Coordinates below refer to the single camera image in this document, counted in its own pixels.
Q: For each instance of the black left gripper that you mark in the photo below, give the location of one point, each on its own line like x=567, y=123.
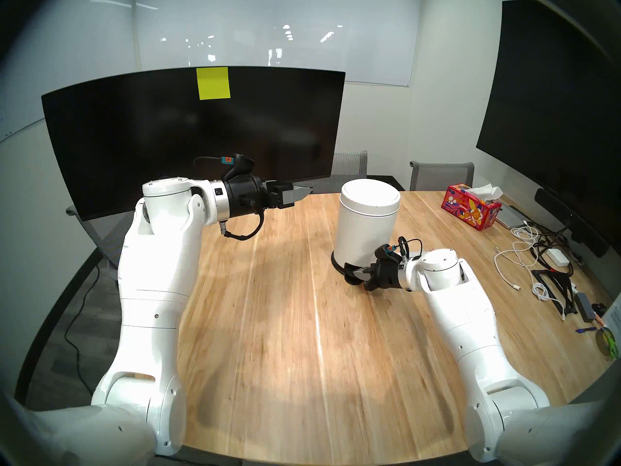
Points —
x=245, y=198

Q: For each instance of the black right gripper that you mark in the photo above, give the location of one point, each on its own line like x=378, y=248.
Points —
x=388, y=275

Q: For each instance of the black trash can pedal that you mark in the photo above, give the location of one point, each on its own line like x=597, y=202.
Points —
x=350, y=275

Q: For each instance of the white trash can lid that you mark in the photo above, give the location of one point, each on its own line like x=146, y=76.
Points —
x=370, y=194

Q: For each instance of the yellow sticky note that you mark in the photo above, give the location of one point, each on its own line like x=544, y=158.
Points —
x=213, y=83

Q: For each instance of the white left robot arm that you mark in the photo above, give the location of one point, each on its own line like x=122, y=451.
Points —
x=155, y=275

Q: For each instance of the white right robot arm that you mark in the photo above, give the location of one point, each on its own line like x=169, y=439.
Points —
x=475, y=334

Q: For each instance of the white pedal trash can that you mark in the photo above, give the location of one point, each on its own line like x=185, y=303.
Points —
x=364, y=237

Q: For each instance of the curved black computer monitor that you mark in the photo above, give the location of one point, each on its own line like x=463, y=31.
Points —
x=267, y=130

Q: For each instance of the grey mesh office chair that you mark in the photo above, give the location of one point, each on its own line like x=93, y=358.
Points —
x=347, y=166
x=441, y=176

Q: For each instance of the pink patterned tissue box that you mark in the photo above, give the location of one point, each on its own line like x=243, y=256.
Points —
x=468, y=210

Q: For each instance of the silver laptop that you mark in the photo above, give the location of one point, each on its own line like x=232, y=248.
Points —
x=510, y=217

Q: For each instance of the black triangular stand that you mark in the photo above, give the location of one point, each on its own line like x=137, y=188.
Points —
x=541, y=274

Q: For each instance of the white power adapter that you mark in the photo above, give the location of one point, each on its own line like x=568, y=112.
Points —
x=558, y=257

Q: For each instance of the grey adapter hub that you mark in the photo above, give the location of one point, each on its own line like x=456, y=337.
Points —
x=586, y=307

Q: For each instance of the small black adapter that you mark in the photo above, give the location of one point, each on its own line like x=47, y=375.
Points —
x=600, y=308

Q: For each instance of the white paper sign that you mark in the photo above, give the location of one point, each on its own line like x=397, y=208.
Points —
x=615, y=319

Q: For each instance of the green scissors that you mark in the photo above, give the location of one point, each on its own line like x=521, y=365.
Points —
x=613, y=346

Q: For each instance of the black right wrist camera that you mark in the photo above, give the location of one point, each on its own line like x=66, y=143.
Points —
x=385, y=252

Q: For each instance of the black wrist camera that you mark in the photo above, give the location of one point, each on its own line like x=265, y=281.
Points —
x=240, y=166
x=385, y=252

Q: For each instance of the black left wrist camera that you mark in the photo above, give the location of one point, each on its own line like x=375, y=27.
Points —
x=240, y=166

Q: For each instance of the glass wall whiteboard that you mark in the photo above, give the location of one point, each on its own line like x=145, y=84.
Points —
x=349, y=33

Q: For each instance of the large black wall television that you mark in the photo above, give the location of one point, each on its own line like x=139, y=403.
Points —
x=553, y=106

